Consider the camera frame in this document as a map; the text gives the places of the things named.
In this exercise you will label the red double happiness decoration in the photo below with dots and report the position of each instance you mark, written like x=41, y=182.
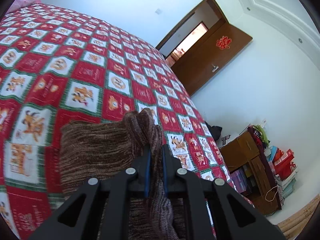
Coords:
x=223, y=43

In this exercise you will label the brown wooden cabinet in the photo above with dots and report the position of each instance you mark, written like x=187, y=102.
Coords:
x=242, y=153

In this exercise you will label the black bag by bed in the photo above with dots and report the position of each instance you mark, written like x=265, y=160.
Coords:
x=215, y=131

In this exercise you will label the red white patterned bedspread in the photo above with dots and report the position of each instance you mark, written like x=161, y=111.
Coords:
x=58, y=66

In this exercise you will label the white wall switch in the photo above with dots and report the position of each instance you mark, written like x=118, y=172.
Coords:
x=158, y=11

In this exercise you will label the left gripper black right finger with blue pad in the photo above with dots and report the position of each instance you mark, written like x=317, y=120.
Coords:
x=213, y=209

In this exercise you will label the purple box in cabinet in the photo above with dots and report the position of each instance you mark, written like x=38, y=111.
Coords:
x=239, y=180

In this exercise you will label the brown wooden door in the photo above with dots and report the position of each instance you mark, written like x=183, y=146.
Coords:
x=194, y=68

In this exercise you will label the red gift bag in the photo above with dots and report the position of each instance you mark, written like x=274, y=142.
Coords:
x=283, y=163

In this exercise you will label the pink pillow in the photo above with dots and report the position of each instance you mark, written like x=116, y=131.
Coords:
x=18, y=4

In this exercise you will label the silver door handle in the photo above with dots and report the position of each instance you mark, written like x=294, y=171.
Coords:
x=215, y=68

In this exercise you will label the brown striped knit sweater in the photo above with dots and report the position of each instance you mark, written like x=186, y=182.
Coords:
x=103, y=150

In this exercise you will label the clothes pile on cabinet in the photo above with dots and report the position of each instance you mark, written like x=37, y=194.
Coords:
x=259, y=136

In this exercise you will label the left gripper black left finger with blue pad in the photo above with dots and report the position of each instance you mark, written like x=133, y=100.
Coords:
x=100, y=208

